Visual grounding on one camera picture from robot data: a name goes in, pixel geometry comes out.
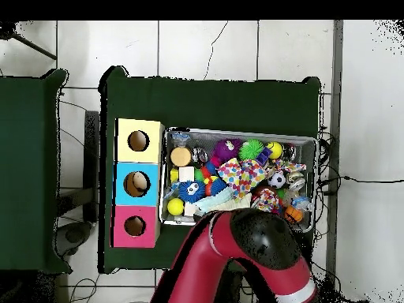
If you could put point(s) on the large polka dot cloth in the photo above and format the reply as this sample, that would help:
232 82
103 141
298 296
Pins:
240 175

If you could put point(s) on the cream waffle cloth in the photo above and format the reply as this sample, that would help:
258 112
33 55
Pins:
238 203

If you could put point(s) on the wooden box with three holes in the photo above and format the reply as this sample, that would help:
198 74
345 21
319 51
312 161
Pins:
124 184

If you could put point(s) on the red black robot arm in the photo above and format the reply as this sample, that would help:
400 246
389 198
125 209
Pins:
240 259

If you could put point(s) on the clear mesh bin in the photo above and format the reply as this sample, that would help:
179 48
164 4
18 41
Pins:
165 218

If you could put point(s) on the black silver round toy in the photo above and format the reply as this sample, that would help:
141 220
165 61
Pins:
200 155

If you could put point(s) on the round wooden disc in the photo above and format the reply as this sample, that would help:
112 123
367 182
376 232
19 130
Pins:
180 156

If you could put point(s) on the blue fuzzy ball with eyes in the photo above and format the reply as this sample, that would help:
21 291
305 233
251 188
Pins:
191 190

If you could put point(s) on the purple spiky ball with eyes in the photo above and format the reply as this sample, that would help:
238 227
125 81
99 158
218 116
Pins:
225 151

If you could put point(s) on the yellow block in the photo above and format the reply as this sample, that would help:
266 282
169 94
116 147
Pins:
173 175

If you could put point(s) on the mint green knit cloth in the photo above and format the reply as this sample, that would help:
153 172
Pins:
214 199

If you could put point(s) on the clear crumpled plastic packet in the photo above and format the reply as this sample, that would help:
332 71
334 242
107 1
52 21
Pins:
181 136

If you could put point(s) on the large green spiky ball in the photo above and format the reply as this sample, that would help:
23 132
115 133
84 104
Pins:
251 149

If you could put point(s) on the purple plastic block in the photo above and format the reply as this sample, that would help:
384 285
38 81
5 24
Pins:
264 156

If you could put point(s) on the yellow smiley ball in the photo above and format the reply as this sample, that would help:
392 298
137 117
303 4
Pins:
274 150

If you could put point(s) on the small black white soccer ball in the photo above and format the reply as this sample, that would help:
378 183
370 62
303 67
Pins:
276 180

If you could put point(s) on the small orange basketball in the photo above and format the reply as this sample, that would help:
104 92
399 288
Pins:
294 214

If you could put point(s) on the clear plastic bottle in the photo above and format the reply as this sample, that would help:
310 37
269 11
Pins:
302 202

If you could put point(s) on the green cloth side table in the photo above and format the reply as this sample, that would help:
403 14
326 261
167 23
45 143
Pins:
28 170

